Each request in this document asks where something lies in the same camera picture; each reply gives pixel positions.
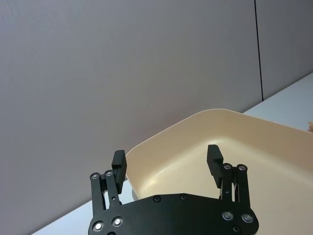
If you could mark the cream plastic tray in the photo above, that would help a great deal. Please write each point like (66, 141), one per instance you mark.
(269, 156)

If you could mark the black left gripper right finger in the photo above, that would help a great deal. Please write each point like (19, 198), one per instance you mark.
(215, 166)

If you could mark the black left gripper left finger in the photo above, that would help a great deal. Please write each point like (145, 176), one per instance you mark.
(119, 169)

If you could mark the small tan object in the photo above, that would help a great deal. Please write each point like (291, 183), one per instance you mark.
(309, 127)

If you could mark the white table cloth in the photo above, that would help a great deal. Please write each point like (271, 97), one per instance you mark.
(71, 220)

